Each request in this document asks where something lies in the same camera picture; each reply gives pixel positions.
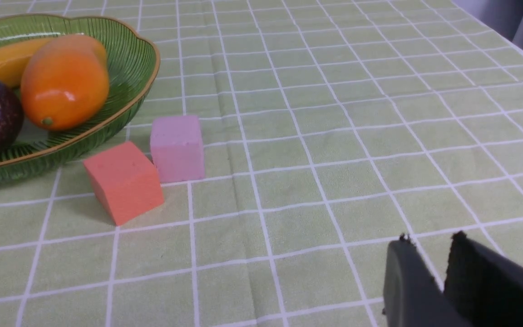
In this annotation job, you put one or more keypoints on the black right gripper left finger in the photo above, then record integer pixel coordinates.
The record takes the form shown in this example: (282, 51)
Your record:
(411, 295)

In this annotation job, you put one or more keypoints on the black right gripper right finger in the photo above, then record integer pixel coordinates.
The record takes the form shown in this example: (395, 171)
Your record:
(484, 287)

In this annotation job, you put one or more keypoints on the orange toy mango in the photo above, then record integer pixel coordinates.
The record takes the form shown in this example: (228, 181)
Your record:
(65, 83)

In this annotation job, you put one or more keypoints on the yellow toy banana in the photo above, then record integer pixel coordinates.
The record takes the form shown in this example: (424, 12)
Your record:
(15, 57)

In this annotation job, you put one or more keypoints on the green checkered tablecloth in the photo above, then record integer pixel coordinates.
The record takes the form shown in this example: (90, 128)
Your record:
(330, 128)

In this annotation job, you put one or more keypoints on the pink foam cube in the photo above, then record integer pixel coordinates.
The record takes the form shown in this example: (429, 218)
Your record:
(177, 148)

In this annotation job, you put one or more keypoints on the orange foam cube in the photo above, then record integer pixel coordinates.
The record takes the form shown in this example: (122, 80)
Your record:
(125, 182)

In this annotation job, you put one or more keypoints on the green glass plate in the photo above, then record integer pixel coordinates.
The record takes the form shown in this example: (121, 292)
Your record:
(133, 64)

